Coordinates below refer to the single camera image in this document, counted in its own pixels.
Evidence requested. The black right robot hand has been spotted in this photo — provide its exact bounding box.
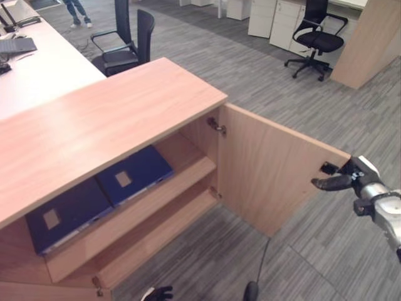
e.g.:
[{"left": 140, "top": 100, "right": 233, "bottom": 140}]
[{"left": 311, "top": 156, "right": 382, "bottom": 199}]

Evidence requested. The black high-back office chair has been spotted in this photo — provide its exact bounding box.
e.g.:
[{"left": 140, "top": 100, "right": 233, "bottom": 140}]
[{"left": 113, "top": 0, "right": 135, "bottom": 48}]

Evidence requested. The tall wooden panel cabinet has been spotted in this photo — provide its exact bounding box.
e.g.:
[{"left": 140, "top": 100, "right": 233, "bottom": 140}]
[{"left": 331, "top": 0, "right": 401, "bottom": 90}]

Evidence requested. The black rounded robot part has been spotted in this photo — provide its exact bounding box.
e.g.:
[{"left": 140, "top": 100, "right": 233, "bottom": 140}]
[{"left": 244, "top": 280, "right": 259, "bottom": 301}]

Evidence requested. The black floor cable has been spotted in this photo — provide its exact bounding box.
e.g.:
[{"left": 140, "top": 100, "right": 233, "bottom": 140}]
[{"left": 58, "top": 24, "right": 95, "bottom": 53}]

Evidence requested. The wooden office cabinet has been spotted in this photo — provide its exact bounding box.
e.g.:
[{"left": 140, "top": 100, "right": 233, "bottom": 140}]
[{"left": 0, "top": 57, "right": 229, "bottom": 301}]

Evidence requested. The black office chair with armrests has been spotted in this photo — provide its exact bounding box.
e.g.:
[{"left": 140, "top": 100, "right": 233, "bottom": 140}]
[{"left": 90, "top": 8, "right": 156, "bottom": 78}]

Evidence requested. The black door latch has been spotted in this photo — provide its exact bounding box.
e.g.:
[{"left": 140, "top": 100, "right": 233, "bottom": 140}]
[{"left": 320, "top": 161, "right": 340, "bottom": 175}]

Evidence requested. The person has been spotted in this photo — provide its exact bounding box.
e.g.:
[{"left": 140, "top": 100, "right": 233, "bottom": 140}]
[{"left": 62, "top": 0, "right": 93, "bottom": 29}]

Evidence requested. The thin black cable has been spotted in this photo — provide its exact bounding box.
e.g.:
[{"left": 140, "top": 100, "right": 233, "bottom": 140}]
[{"left": 255, "top": 237, "right": 271, "bottom": 283}]

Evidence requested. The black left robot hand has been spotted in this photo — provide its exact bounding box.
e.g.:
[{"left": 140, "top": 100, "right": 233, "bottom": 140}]
[{"left": 140, "top": 285, "right": 174, "bottom": 301}]

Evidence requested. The wooden cabinet shelf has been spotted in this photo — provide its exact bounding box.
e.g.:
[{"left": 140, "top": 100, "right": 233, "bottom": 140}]
[
  {"left": 43, "top": 156, "right": 217, "bottom": 283},
  {"left": 95, "top": 189, "right": 222, "bottom": 291}
]

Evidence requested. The white drawer pedestal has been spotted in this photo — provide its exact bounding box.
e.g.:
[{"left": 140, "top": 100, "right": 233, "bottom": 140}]
[
  {"left": 247, "top": 0, "right": 278, "bottom": 40},
  {"left": 225, "top": 0, "right": 252, "bottom": 21},
  {"left": 269, "top": 0, "right": 307, "bottom": 51}
]

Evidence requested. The blue folder with grey label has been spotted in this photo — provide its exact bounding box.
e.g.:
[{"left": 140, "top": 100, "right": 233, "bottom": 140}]
[
  {"left": 95, "top": 144, "right": 174, "bottom": 209},
  {"left": 24, "top": 177, "right": 114, "bottom": 256}
]

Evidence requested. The wooden cabinet door with latch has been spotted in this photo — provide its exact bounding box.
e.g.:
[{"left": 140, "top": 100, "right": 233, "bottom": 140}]
[{"left": 217, "top": 103, "right": 352, "bottom": 238}]

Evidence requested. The grey laptop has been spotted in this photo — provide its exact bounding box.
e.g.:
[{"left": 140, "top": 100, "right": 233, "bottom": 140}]
[{"left": 0, "top": 37, "right": 38, "bottom": 55}]

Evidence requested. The black mesh swivel chair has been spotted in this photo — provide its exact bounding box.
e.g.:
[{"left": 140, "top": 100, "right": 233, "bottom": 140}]
[{"left": 284, "top": 0, "right": 349, "bottom": 83}]

